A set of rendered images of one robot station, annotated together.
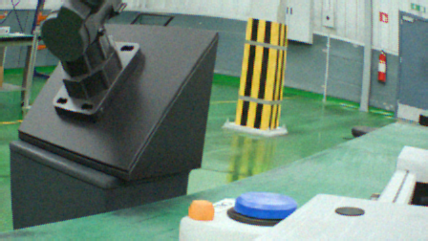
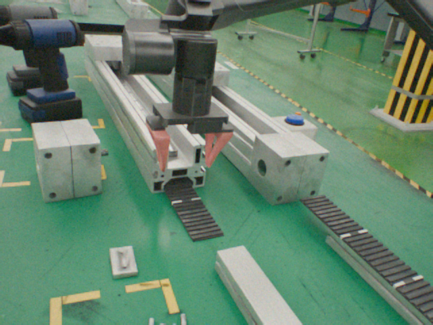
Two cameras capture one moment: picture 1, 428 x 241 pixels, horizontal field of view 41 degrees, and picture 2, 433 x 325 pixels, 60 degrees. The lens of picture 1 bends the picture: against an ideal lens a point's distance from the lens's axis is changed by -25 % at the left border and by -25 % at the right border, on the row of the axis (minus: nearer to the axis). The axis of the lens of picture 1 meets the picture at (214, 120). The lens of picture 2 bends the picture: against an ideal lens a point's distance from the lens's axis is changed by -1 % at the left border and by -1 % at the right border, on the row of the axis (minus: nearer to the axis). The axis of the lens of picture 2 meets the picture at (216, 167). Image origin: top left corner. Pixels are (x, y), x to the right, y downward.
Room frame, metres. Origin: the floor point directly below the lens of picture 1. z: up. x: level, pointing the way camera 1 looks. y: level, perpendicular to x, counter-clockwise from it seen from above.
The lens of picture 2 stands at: (0.84, -0.78, 1.14)
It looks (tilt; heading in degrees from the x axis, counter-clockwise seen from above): 28 degrees down; 130
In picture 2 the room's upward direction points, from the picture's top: 7 degrees clockwise
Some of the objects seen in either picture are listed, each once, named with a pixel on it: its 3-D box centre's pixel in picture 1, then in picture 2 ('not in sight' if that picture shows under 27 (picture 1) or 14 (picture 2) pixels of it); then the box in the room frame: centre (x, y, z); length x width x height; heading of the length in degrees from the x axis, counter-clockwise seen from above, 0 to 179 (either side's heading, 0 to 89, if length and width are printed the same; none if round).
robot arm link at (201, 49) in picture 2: not in sight; (191, 55); (0.45, -0.40, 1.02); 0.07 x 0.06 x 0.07; 66
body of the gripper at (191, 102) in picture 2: not in sight; (191, 97); (0.45, -0.40, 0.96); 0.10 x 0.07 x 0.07; 67
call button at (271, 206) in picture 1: (266, 211); (294, 120); (0.43, -0.04, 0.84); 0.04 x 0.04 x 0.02
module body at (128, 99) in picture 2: not in sight; (126, 94); (0.05, -0.23, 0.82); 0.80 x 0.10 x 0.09; 159
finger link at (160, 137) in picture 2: not in sight; (172, 142); (0.44, -0.42, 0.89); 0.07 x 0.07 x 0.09; 67
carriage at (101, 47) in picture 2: not in sight; (107, 51); (-0.18, -0.14, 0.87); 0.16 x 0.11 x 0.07; 159
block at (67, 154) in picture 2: not in sight; (74, 158); (0.30, -0.51, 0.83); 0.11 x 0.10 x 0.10; 72
